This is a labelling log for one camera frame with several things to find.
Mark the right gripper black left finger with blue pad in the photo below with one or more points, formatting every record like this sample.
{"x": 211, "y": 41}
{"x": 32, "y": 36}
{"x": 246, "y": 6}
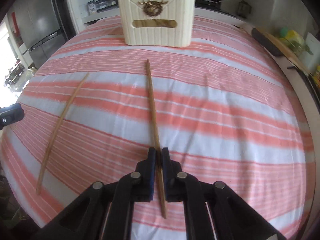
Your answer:
{"x": 105, "y": 211}

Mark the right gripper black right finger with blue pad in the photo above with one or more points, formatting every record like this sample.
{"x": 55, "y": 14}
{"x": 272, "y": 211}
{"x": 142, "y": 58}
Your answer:
{"x": 212, "y": 211}

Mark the grey refrigerator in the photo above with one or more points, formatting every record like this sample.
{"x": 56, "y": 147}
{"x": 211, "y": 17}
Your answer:
{"x": 40, "y": 28}

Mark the red white striped tablecloth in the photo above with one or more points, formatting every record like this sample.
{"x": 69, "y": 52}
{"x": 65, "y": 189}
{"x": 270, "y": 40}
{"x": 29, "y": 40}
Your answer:
{"x": 225, "y": 111}

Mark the light green tray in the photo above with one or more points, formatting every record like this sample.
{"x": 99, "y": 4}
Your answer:
{"x": 309, "y": 82}

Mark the yellow printed cup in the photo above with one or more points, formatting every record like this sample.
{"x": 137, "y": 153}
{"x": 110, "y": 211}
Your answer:
{"x": 316, "y": 76}

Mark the wooden cutting board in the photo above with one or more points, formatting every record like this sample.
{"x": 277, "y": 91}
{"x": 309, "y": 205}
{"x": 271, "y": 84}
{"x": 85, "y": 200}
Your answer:
{"x": 277, "y": 49}

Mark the cream ribbed utensil holder box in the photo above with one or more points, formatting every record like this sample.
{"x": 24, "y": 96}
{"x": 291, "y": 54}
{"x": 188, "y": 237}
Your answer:
{"x": 167, "y": 23}

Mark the black gas stove top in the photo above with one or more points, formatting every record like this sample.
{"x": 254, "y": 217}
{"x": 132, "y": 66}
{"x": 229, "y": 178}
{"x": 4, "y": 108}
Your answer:
{"x": 212, "y": 5}

